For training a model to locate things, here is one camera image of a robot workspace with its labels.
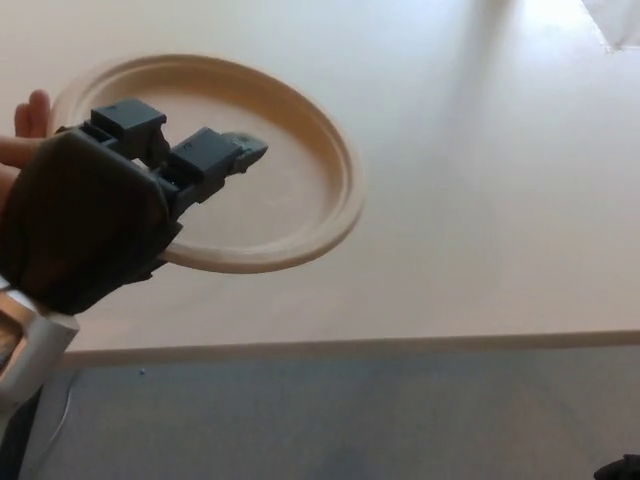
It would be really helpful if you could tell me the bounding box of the beige round paper plate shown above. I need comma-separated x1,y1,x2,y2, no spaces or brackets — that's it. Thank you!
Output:
47,53,366,276

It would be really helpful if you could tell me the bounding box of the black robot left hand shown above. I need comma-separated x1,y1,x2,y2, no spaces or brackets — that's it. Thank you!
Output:
0,97,270,317

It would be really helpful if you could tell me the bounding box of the person's bare hand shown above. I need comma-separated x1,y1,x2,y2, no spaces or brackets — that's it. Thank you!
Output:
0,89,52,201

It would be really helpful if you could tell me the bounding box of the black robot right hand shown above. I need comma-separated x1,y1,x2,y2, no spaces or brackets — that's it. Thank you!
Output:
593,452,640,480

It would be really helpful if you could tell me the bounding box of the thin white cable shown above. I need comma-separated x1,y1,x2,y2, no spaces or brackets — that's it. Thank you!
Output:
57,372,76,436

